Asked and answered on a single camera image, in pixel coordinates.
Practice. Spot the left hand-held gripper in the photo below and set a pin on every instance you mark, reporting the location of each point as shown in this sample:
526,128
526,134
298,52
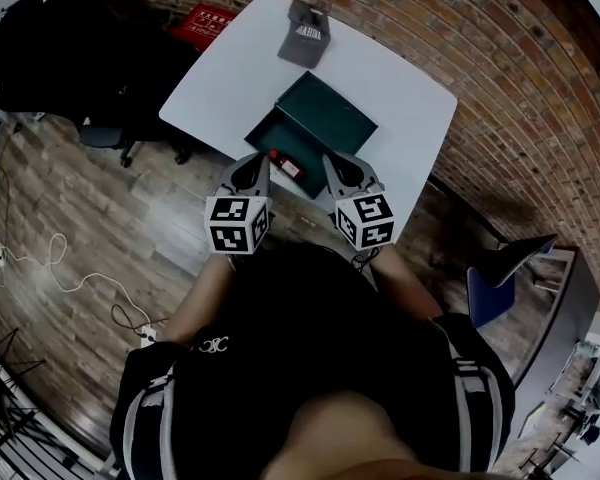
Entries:
235,223

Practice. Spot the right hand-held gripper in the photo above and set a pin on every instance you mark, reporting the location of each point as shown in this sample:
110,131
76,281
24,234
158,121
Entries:
370,218

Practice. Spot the red capped bottle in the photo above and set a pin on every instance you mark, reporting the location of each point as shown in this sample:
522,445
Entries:
287,167

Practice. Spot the dark green box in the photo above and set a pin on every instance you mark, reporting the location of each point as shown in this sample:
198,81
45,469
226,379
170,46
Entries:
325,113

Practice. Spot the person's left forearm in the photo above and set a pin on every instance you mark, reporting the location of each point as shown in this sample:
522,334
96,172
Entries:
205,293

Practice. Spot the person's right forearm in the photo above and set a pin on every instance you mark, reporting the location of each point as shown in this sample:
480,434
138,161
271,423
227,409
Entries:
405,283

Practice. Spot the red plastic crate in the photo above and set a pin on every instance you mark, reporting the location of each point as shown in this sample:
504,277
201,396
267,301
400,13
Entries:
200,25

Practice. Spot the white table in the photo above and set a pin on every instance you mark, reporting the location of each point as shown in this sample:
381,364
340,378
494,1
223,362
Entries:
230,83

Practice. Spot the black office chair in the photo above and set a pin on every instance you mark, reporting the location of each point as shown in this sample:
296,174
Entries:
140,83
35,53

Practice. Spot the grey baseball cap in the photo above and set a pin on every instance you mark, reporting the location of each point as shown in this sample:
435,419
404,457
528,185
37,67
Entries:
305,35

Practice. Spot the person's torso in black shirt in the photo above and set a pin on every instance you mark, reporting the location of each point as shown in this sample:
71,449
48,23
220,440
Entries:
310,338

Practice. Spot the blue and black chair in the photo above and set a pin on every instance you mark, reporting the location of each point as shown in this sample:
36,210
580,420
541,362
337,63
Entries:
492,298

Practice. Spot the dark grey desk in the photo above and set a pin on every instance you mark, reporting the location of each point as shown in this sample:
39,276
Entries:
570,308

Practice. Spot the small white power strip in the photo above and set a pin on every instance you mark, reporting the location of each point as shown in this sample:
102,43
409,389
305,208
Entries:
0,255

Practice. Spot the black tripod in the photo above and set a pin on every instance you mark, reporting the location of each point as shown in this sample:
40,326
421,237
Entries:
17,363

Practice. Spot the grey lab equipment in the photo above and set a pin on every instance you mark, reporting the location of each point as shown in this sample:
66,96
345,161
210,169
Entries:
590,388

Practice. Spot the white metal rack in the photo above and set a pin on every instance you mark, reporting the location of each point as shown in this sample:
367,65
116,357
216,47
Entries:
10,448

